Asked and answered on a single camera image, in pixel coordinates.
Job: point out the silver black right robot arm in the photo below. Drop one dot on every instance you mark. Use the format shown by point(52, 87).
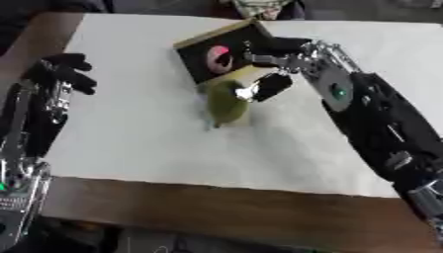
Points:
point(381, 125)

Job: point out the pink round toy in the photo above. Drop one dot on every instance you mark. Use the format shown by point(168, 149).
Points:
point(219, 59)

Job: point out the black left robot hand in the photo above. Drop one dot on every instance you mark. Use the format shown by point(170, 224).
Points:
point(60, 73)

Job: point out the tan cardboard box black inside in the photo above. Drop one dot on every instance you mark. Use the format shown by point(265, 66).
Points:
point(202, 66)

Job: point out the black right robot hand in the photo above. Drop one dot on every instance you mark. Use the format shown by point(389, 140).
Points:
point(284, 46)

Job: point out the green toy fruit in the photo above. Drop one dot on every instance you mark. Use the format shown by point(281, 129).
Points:
point(226, 104)

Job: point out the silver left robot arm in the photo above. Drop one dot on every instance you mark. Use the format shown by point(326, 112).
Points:
point(29, 131)

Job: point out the patterned fabric item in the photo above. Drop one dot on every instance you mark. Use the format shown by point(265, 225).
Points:
point(258, 8)

